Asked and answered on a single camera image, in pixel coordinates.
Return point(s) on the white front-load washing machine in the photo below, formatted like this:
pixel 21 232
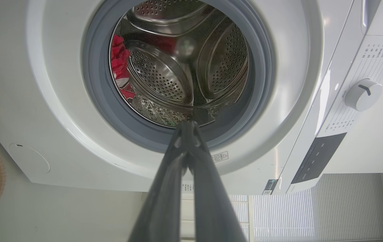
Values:
pixel 60 84

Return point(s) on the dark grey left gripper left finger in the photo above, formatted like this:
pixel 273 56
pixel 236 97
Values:
pixel 164 201

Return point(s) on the dark label sticker with code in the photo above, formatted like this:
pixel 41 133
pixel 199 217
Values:
pixel 269 187

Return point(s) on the black washer display panel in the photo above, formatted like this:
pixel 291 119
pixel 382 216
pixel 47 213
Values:
pixel 319 156

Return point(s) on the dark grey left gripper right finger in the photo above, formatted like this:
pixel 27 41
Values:
pixel 211 208

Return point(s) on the red cloth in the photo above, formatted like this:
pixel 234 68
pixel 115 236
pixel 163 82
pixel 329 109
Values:
pixel 119 58

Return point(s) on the grey rubber door gasket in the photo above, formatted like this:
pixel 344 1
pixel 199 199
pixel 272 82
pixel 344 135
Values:
pixel 99 90

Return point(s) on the grey warning sticker with triangle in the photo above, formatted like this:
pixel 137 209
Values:
pixel 220 157

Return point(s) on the stainless steel washing machine drum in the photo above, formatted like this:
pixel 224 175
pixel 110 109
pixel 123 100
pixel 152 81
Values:
pixel 164 70

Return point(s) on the round white filter cover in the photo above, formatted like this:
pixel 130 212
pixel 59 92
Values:
pixel 28 158

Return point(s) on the white round program knob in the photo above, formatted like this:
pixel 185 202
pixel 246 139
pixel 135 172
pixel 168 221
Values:
pixel 363 95

